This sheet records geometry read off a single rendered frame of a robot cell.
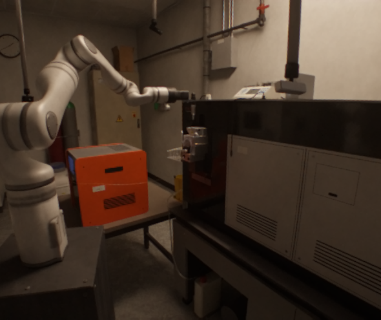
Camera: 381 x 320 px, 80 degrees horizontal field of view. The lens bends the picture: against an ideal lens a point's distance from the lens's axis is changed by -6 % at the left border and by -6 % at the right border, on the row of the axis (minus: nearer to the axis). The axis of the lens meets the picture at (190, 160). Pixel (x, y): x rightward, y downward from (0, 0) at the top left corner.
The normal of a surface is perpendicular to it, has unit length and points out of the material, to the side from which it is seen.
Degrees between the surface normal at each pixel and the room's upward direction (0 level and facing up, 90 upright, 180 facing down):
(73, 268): 0
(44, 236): 90
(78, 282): 0
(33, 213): 90
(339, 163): 90
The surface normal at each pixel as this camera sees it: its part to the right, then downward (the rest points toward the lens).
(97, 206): 0.58, 0.19
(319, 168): -0.81, 0.14
